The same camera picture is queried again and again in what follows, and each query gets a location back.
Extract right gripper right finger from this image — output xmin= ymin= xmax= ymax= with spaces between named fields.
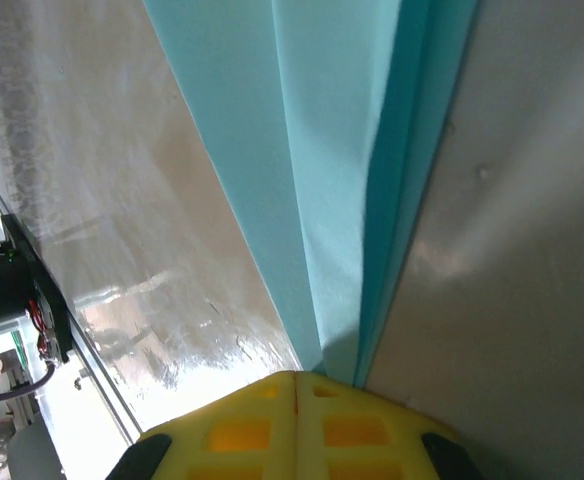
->
xmin=296 ymin=372 xmax=483 ymax=480

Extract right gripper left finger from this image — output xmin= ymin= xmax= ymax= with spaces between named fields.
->
xmin=104 ymin=370 xmax=299 ymax=480

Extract light blue paper sheet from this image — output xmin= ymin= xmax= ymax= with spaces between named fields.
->
xmin=141 ymin=0 xmax=486 ymax=389

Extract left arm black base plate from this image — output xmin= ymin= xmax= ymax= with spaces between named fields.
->
xmin=0 ymin=213 xmax=76 ymax=365

